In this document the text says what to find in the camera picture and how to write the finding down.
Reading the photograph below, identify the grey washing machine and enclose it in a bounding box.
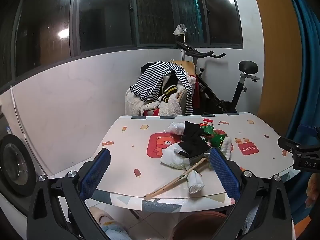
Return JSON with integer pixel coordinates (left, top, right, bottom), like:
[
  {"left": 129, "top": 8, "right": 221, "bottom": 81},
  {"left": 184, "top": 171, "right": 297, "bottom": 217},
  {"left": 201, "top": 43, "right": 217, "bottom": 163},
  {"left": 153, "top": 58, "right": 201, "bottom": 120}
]
[{"left": 0, "top": 110, "right": 37, "bottom": 215}]

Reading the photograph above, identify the white plastic bundle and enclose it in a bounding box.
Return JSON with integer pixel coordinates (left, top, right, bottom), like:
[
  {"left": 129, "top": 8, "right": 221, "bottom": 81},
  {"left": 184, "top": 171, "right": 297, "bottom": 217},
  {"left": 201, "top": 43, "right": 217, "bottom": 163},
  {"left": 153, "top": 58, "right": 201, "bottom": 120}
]
[{"left": 165, "top": 122, "right": 187, "bottom": 136}]

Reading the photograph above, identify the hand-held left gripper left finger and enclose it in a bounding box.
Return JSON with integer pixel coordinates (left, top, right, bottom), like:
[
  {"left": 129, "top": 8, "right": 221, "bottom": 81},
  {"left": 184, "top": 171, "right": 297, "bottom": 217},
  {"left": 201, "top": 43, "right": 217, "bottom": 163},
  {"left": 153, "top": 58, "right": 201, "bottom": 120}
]
[{"left": 26, "top": 148, "right": 111, "bottom": 240}]

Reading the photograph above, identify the wooden stick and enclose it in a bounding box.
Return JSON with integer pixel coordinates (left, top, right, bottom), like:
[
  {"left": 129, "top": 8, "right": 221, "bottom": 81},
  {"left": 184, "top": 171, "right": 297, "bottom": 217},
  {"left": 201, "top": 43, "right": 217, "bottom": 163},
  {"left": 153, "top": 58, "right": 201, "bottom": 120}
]
[{"left": 144, "top": 154, "right": 208, "bottom": 200}]

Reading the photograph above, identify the white fluffy blanket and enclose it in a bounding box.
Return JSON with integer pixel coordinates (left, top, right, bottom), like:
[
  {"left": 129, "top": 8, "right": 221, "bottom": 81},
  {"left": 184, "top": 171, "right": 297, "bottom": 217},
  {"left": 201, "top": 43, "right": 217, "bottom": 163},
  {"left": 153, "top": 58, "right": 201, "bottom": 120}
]
[{"left": 124, "top": 87, "right": 183, "bottom": 117}]

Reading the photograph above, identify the green snack packet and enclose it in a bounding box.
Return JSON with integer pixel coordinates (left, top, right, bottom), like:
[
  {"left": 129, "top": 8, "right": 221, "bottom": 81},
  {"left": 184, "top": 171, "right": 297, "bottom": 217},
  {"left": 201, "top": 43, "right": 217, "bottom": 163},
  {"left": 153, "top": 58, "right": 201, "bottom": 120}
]
[
  {"left": 199, "top": 124, "right": 215, "bottom": 138},
  {"left": 206, "top": 131, "right": 228, "bottom": 148}
]

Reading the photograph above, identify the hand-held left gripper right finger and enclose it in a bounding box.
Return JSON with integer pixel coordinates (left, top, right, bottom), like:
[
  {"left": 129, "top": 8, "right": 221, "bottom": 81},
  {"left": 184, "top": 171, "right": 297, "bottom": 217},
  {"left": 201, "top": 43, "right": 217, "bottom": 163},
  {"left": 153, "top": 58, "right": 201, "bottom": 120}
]
[{"left": 209, "top": 148, "right": 293, "bottom": 240}]

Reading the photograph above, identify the person's left leg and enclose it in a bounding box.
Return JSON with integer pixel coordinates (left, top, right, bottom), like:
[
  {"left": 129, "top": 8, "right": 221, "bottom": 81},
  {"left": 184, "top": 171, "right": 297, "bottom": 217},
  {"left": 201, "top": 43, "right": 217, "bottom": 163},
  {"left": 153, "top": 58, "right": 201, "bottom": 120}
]
[{"left": 104, "top": 222, "right": 131, "bottom": 240}]

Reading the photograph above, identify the blue curtain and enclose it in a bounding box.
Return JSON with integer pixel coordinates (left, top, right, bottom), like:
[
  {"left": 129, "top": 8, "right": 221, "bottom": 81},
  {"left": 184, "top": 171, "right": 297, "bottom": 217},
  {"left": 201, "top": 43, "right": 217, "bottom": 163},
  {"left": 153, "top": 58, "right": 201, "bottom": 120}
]
[{"left": 282, "top": 0, "right": 320, "bottom": 220}]

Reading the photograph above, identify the orange wooden panel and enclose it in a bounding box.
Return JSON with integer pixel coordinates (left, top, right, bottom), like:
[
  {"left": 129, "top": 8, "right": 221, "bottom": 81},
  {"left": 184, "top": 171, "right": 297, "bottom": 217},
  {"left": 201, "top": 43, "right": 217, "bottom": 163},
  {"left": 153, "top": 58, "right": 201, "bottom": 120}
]
[{"left": 249, "top": 0, "right": 302, "bottom": 135}]

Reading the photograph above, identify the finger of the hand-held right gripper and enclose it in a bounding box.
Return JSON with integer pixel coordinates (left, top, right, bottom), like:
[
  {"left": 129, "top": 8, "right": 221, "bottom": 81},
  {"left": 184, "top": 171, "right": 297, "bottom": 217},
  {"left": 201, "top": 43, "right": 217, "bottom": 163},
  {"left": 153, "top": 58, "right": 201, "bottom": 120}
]
[
  {"left": 278, "top": 137, "right": 320, "bottom": 154},
  {"left": 297, "top": 124, "right": 320, "bottom": 138}
]

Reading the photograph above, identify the black yellow striped garment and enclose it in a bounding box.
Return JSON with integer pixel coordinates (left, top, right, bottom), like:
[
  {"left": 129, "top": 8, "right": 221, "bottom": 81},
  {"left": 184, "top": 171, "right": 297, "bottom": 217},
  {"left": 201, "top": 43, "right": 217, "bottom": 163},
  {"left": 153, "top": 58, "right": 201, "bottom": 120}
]
[{"left": 157, "top": 74, "right": 179, "bottom": 103}]

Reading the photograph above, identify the beige fuzzy slipper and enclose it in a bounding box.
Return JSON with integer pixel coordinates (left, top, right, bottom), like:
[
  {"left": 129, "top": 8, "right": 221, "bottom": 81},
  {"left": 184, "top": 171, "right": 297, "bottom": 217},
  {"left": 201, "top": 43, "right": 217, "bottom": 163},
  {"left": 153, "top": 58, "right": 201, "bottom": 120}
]
[{"left": 90, "top": 206, "right": 118, "bottom": 227}]

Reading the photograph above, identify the beige chair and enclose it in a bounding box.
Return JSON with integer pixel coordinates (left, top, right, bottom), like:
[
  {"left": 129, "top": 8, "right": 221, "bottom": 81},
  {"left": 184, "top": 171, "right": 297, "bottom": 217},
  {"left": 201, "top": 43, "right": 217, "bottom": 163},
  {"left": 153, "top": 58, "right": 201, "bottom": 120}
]
[{"left": 172, "top": 60, "right": 197, "bottom": 115}]

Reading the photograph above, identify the red garment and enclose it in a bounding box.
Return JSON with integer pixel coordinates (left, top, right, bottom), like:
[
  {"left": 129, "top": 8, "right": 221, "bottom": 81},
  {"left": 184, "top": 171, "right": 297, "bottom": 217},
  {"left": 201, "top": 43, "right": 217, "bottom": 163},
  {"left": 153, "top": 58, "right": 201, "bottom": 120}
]
[{"left": 193, "top": 74, "right": 201, "bottom": 108}]

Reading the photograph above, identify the white tissue wad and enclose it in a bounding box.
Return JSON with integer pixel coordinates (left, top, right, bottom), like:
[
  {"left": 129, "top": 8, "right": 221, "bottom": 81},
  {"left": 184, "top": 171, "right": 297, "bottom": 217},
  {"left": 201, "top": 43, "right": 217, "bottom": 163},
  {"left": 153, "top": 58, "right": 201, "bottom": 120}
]
[{"left": 220, "top": 136, "right": 234, "bottom": 160}]

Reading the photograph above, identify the black cloth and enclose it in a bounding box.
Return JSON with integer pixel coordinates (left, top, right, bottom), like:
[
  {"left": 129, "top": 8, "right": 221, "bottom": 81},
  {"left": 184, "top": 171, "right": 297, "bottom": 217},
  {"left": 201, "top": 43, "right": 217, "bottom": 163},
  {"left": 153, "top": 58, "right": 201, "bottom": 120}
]
[
  {"left": 180, "top": 121, "right": 204, "bottom": 142},
  {"left": 174, "top": 137, "right": 213, "bottom": 159}
]

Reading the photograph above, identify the brown plastic bin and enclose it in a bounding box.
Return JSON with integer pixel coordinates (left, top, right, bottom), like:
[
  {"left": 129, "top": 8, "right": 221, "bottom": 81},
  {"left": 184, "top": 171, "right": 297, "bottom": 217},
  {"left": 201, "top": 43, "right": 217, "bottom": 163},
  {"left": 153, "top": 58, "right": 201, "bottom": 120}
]
[{"left": 172, "top": 211, "right": 240, "bottom": 240}]

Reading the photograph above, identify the black exercise bike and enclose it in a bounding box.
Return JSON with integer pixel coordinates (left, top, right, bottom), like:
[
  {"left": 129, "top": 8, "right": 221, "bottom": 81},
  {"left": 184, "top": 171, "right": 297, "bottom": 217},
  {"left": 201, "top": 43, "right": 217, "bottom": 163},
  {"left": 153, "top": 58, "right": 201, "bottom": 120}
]
[{"left": 175, "top": 41, "right": 260, "bottom": 114}]

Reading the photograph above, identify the printed table mat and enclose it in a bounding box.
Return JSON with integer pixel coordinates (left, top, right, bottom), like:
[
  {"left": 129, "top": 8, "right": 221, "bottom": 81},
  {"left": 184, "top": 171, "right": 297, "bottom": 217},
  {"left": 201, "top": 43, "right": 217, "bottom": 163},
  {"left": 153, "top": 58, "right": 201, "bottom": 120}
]
[{"left": 96, "top": 112, "right": 301, "bottom": 201}]

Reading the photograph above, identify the dark glass window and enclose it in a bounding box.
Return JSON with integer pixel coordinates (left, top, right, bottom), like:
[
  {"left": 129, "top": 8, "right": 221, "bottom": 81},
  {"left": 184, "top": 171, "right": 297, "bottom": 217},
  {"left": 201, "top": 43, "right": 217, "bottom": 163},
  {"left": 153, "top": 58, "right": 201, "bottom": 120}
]
[
  {"left": 0, "top": 0, "right": 137, "bottom": 87},
  {"left": 135, "top": 0, "right": 244, "bottom": 51}
]

